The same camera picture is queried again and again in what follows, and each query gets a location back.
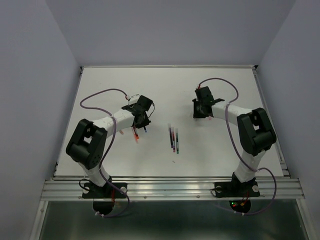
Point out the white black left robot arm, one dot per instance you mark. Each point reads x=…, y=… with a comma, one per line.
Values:
x=87, y=143

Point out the purple marker pen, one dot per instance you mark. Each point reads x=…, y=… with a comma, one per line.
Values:
x=173, y=139

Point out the aluminium table edge rail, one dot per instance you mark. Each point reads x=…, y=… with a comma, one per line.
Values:
x=256, y=77

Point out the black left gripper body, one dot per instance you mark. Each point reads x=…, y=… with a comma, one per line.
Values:
x=145, y=121

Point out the aluminium front frame rails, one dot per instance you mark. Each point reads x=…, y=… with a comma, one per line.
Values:
x=162, y=188

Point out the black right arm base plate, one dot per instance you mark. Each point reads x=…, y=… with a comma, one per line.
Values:
x=239, y=194

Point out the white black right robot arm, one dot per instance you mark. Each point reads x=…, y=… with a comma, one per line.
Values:
x=251, y=134

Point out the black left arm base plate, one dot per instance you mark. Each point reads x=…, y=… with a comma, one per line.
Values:
x=104, y=198

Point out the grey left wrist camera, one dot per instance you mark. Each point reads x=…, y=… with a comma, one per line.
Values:
x=133, y=99

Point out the dark red marker pen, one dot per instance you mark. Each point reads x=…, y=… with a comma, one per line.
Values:
x=170, y=135

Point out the red orange marker pen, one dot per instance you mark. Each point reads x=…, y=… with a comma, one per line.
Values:
x=135, y=133

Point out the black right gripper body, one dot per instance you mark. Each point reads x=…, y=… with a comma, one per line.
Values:
x=198, y=112

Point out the green marker pen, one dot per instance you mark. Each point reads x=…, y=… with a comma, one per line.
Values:
x=177, y=140

